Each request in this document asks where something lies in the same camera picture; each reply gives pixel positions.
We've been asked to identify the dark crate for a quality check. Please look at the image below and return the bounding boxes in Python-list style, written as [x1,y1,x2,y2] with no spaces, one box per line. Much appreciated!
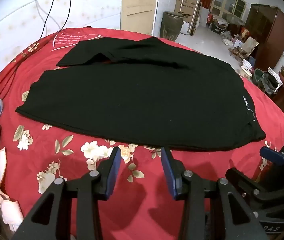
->
[212,21,229,33]

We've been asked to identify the black cable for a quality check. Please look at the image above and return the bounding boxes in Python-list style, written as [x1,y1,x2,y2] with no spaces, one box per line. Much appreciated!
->
[61,0,71,28]
[39,0,55,40]

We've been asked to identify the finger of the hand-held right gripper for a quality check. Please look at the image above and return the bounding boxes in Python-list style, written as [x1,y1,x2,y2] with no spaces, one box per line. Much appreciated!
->
[260,146,284,165]
[226,167,284,205]

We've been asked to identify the dark wooden wardrobe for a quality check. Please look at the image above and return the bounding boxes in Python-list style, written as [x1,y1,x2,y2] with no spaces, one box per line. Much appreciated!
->
[244,4,284,72]

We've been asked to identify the grey clothes pile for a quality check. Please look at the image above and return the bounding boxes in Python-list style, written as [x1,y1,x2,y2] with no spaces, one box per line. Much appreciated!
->
[261,67,284,95]

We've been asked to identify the beige paper bag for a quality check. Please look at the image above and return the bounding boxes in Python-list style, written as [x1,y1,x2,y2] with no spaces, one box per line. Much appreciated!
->
[242,36,259,53]

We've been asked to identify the white enamel basin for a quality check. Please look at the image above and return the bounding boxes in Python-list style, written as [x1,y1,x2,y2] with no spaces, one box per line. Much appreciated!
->
[241,60,254,77]

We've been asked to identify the pink cloth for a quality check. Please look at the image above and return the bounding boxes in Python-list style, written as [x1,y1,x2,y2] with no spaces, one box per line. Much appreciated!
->
[0,147,24,232]

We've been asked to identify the large cardboard box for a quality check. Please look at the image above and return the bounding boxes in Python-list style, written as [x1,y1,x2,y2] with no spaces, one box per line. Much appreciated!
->
[174,0,202,36]

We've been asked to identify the beige cardboard panel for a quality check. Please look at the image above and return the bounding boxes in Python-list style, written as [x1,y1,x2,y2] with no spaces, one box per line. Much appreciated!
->
[121,0,160,36]

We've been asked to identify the red floral bedsheet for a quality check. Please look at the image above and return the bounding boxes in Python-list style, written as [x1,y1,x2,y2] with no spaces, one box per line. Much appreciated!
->
[0,27,284,240]

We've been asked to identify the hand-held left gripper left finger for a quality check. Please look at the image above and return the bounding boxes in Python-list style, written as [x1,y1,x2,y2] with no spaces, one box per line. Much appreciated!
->
[12,146,121,240]

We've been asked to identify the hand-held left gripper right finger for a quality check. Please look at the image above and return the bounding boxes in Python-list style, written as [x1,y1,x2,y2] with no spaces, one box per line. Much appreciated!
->
[161,147,269,240]

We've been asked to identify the wooden framed window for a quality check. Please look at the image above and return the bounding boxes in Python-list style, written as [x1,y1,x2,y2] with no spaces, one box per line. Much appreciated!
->
[211,0,247,19]

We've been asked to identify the brown ceramic jar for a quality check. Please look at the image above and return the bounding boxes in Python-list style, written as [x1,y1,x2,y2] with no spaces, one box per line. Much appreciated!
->
[160,11,184,42]

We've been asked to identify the green bucket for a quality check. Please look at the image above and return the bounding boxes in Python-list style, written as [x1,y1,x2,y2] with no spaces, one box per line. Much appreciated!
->
[253,69,266,86]

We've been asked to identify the white plastic bags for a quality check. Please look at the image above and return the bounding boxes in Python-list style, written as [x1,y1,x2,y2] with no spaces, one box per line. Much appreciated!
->
[222,31,235,48]

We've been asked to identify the black pants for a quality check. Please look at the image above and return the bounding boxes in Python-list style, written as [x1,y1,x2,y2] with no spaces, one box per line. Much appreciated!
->
[15,36,266,152]

